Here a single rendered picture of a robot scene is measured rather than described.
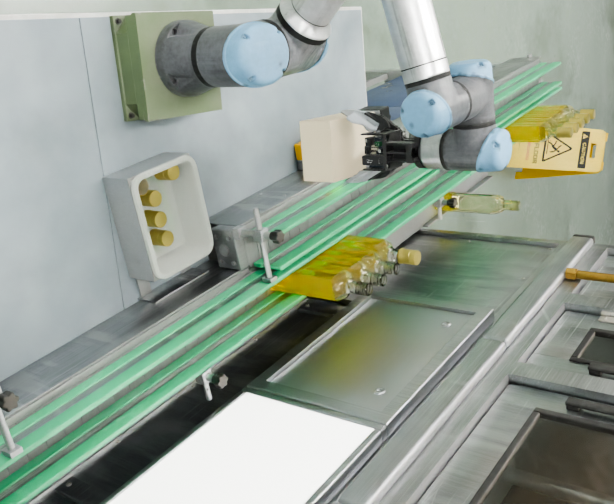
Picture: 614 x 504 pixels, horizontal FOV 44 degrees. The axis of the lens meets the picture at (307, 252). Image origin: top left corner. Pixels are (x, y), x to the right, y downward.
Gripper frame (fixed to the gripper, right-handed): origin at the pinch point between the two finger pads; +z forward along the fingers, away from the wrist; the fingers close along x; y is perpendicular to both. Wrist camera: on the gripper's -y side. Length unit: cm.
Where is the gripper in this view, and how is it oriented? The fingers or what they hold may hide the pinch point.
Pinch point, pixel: (345, 146)
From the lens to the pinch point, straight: 155.2
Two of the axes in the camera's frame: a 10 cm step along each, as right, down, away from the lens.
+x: 0.8, 9.6, 2.6
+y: -6.1, 2.5, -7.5
